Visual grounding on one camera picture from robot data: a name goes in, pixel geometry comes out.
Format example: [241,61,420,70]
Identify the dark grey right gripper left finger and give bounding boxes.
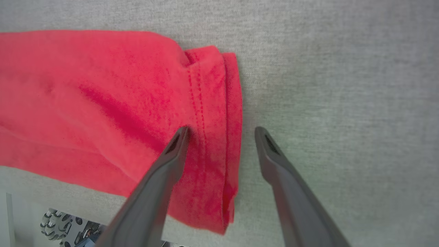
[94,126,190,247]

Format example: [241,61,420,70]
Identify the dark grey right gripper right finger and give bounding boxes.
[254,127,351,247]

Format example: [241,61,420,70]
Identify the red shorts with white stripes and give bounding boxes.
[0,30,244,236]

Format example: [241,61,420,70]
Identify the grey mecanum wheel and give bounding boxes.
[40,208,74,241]

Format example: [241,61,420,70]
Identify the grey fabric sofa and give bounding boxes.
[0,0,439,247]

